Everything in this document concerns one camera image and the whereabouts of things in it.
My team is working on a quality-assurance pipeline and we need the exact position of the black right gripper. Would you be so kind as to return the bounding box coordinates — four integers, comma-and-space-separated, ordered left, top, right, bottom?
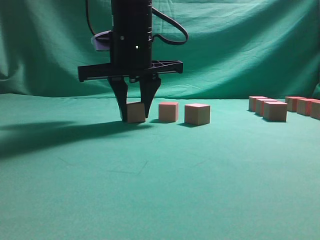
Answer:
77, 31, 183, 122

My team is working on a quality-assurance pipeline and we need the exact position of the pink cube column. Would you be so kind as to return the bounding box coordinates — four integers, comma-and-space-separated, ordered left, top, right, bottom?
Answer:
248, 96, 266, 112
310, 100, 320, 120
285, 96, 304, 113
184, 103, 211, 126
263, 101, 288, 122
255, 97, 277, 117
127, 102, 146, 123
296, 98, 320, 117

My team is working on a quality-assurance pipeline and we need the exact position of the pink cube from column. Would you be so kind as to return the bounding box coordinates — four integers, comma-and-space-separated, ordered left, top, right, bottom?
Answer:
158, 102, 179, 123

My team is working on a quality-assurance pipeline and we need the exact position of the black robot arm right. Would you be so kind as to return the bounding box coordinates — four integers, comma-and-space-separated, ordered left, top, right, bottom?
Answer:
77, 0, 189, 123

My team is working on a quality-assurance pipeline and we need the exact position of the green cloth backdrop and cover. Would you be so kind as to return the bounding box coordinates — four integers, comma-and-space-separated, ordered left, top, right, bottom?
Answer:
0, 0, 320, 240

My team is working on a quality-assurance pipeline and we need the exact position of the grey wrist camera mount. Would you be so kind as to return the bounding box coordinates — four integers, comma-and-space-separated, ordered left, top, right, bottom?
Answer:
91, 30, 112, 52

